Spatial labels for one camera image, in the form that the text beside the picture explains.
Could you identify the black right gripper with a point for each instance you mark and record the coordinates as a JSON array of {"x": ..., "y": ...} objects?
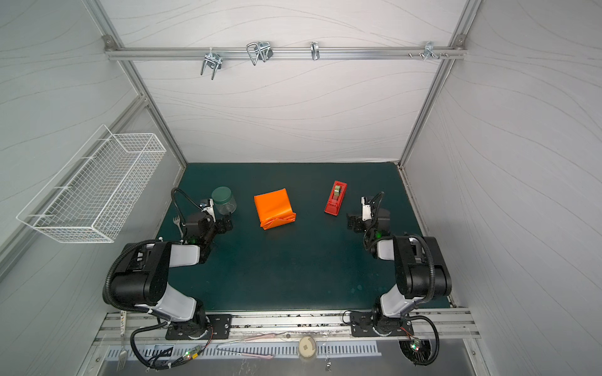
[{"x": 357, "y": 222}]

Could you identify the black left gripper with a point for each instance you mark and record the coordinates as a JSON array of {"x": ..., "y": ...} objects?
[{"x": 221, "y": 223}]

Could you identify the orange wrapping paper sheet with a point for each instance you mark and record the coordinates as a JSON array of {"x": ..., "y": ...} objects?
[{"x": 274, "y": 209}]

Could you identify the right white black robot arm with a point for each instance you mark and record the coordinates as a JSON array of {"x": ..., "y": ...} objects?
[{"x": 421, "y": 273}]

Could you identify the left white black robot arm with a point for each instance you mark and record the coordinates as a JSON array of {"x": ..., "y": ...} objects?
[{"x": 138, "y": 280}]

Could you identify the silver metal fork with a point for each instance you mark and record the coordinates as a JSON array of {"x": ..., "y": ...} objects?
[{"x": 177, "y": 222}]

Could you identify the red tape dispenser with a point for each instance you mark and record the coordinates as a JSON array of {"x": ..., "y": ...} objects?
[{"x": 336, "y": 197}]

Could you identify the white power strip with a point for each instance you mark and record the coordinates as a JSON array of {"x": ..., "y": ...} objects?
[{"x": 123, "y": 318}]

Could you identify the white slotted vent strip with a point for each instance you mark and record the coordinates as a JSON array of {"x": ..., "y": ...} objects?
[{"x": 262, "y": 350}]

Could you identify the fork hanging at front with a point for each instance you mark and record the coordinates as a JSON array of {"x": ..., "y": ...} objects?
[{"x": 123, "y": 355}]

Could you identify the left metal u-bolt clamp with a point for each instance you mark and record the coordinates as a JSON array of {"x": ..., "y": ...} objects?
[{"x": 212, "y": 62}]

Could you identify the metal u-bolt clamp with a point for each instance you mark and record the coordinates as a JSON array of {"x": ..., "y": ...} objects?
[
  {"x": 259, "y": 51},
  {"x": 212, "y": 62}
]

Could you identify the right metal bolt clamp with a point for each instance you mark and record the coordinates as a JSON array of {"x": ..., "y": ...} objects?
[{"x": 429, "y": 53}]

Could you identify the middle metal u-bolt clamp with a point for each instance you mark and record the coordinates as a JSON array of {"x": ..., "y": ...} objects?
[{"x": 259, "y": 51}]

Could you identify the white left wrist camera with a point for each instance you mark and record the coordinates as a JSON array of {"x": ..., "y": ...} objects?
[{"x": 207, "y": 206}]

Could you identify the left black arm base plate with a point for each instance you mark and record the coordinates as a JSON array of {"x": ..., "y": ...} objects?
[{"x": 215, "y": 326}]

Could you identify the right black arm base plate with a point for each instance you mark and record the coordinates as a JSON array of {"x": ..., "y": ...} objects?
[{"x": 368, "y": 324}]

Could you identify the white wire basket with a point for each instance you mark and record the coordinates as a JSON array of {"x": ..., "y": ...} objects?
[{"x": 89, "y": 200}]

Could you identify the aluminium crossbar rail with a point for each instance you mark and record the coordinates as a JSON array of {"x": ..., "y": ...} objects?
[{"x": 280, "y": 53}]

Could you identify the small metal bracket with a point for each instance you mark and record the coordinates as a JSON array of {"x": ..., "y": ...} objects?
[{"x": 314, "y": 51}]

